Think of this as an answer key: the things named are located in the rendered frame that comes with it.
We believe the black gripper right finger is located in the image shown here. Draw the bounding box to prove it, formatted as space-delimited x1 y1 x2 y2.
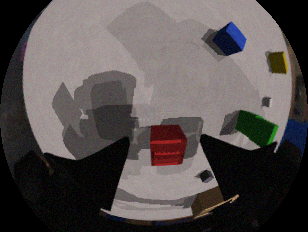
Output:
199 133 277 202

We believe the red block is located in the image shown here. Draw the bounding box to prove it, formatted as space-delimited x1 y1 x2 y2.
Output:
150 125 187 165

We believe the blue cube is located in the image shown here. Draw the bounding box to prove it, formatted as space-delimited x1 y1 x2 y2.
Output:
212 22 247 55

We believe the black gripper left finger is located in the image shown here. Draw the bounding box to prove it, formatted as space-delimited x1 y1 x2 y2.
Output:
44 136 130 212

